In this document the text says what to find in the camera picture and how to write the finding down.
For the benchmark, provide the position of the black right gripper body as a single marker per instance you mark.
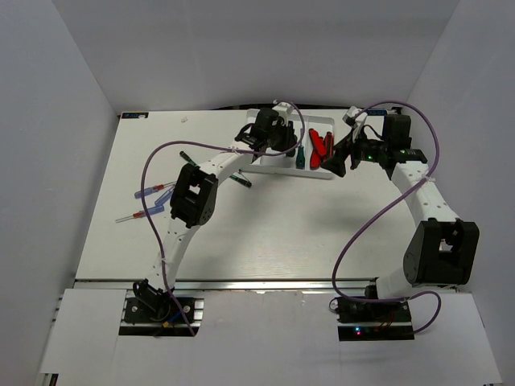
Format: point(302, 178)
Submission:
point(368, 150)

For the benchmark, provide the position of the aluminium rail frame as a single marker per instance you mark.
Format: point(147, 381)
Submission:
point(261, 268)

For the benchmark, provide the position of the blue table label left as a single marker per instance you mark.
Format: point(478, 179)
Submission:
point(134, 115)

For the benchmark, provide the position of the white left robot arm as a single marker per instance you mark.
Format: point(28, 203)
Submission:
point(194, 198)

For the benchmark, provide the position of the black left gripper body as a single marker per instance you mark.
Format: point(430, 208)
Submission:
point(280, 139)

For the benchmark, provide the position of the red handled thin screwdriver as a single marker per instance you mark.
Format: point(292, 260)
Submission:
point(136, 215)

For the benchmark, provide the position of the small black precision screwdriver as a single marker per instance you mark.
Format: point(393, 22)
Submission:
point(187, 158)

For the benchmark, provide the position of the blue handled screwdriver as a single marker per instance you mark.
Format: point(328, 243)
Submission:
point(159, 204)
point(148, 191)

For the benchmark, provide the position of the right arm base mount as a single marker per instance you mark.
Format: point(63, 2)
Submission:
point(365, 321)

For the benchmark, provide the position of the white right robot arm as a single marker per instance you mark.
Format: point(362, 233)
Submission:
point(443, 247)

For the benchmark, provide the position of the white compartment tray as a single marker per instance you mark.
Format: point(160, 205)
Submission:
point(285, 165)

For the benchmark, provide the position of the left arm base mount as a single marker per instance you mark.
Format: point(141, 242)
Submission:
point(150, 312)

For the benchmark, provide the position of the long green screwdriver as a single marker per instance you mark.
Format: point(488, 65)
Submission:
point(300, 158)

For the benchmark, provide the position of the red curved utility knife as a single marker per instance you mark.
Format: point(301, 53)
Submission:
point(319, 150)

